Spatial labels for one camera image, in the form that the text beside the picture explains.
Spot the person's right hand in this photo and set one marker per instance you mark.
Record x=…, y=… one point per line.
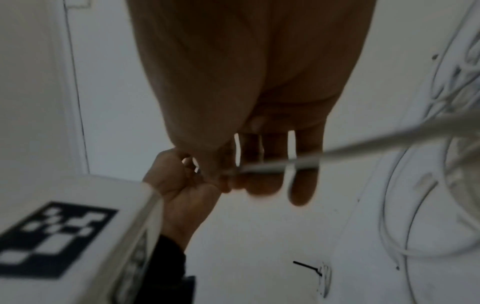
x=243, y=74

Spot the person's left hand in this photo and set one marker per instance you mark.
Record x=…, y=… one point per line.
x=183, y=204

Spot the thin black nylon zip tie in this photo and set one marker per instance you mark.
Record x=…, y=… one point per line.
x=305, y=266

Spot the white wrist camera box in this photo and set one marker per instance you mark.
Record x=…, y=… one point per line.
x=82, y=190

